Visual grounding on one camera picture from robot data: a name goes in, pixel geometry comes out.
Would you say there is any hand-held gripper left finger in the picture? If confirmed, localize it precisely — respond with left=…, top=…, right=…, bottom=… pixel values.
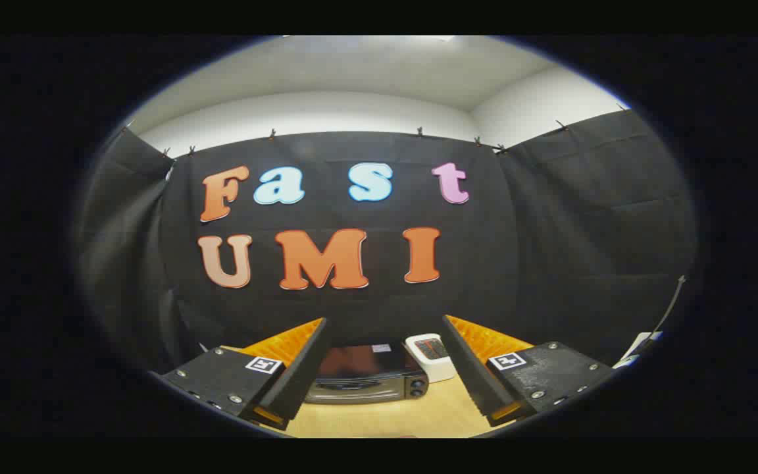
left=155, top=317, right=334, bottom=433

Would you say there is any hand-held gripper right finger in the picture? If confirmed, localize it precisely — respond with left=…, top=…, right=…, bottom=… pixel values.
left=442, top=314, right=615, bottom=429

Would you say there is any black toaster oven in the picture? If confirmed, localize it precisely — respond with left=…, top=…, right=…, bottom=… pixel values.
left=305, top=341, right=429, bottom=405

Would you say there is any white box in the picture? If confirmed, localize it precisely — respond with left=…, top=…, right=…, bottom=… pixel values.
left=405, top=333, right=457, bottom=383

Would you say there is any black backdrop cloth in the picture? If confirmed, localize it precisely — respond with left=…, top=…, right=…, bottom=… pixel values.
left=76, top=109, right=699, bottom=376

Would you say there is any thin black cable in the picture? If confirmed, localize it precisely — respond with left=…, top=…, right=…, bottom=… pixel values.
left=642, top=275, right=687, bottom=343

